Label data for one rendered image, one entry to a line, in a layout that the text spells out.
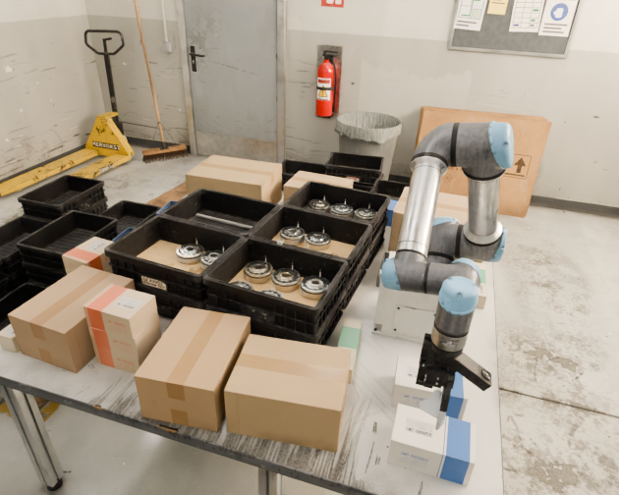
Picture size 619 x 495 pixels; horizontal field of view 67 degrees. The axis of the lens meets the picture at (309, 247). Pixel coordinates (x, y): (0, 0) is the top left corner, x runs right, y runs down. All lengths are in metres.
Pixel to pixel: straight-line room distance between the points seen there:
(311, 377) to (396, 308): 0.45
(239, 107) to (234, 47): 0.56
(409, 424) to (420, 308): 0.43
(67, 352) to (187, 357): 0.40
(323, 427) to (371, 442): 0.16
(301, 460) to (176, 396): 0.36
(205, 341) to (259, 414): 0.27
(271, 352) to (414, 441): 0.44
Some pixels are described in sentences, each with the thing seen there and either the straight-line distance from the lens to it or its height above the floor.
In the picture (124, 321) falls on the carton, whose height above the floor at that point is 0.91.
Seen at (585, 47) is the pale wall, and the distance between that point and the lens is 4.45.
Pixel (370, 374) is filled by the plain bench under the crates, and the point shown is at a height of 0.70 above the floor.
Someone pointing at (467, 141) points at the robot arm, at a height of 1.42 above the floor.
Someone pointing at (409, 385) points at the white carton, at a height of 0.79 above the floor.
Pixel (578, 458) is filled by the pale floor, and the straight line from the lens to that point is 2.51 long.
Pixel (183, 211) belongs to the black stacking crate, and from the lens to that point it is 2.05.
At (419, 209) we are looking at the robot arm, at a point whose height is 1.28.
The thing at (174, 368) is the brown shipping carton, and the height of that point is 0.86.
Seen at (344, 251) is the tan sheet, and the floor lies 0.83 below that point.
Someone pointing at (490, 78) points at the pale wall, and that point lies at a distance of 4.40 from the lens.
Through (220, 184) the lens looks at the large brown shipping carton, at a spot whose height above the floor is 0.87.
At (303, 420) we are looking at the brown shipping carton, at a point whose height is 0.80.
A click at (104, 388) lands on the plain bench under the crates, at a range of 1.56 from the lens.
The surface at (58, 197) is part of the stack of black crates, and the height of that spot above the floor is 0.49.
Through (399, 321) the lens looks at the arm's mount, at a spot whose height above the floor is 0.77.
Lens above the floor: 1.78
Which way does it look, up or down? 31 degrees down
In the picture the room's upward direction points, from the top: 2 degrees clockwise
